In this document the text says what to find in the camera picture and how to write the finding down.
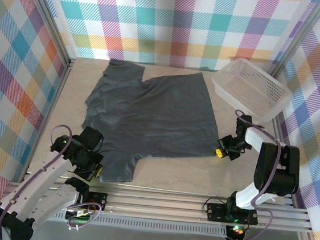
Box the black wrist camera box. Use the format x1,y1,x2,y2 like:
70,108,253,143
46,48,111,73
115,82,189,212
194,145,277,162
77,126,105,151
216,133,236,151

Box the aluminium mounting rail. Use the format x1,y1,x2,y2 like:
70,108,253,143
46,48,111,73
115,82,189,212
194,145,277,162
1,171,315,237

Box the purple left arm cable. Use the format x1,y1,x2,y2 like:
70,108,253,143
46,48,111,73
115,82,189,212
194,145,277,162
0,119,111,240

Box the aluminium frame post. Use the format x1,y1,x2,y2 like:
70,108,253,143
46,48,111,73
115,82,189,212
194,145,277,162
11,0,82,68
269,0,320,83

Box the white perforated plastic basket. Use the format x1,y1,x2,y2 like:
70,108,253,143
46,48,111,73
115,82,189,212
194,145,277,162
207,55,297,125

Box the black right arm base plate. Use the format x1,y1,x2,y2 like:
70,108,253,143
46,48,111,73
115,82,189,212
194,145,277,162
205,201,260,226

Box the dark grey t-shirt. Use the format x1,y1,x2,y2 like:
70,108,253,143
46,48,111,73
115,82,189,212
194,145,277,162
76,56,228,194

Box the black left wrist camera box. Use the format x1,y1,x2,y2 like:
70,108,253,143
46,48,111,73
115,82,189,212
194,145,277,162
77,126,105,151

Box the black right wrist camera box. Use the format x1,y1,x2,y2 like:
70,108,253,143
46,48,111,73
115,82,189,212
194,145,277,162
216,133,236,151

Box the grey slotted cable duct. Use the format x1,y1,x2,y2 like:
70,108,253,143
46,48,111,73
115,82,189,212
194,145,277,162
49,210,228,240

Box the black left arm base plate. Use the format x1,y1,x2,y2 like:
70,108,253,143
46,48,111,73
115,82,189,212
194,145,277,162
77,190,109,214

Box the small electronics board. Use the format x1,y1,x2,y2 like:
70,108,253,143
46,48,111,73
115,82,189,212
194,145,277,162
65,207,93,223
226,223,247,240

